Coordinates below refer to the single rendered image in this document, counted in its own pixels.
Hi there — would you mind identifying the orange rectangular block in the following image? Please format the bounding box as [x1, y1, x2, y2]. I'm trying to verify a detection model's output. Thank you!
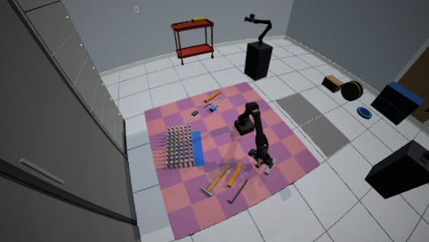
[205, 91, 221, 103]
[227, 162, 243, 187]

